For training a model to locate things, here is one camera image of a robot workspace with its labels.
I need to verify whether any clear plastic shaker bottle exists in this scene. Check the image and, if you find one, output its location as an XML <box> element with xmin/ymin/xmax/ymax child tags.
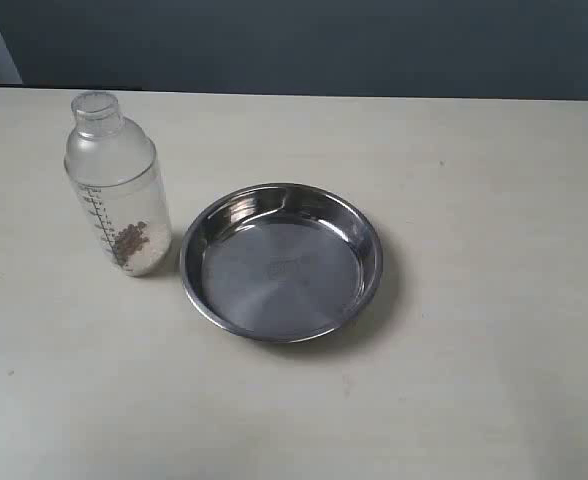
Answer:
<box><xmin>64</xmin><ymin>91</ymin><xmax>172</xmax><ymax>277</ymax></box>

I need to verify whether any round stainless steel plate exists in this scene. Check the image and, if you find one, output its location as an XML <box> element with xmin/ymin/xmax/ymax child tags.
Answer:
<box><xmin>179</xmin><ymin>183</ymin><xmax>384</xmax><ymax>344</ymax></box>

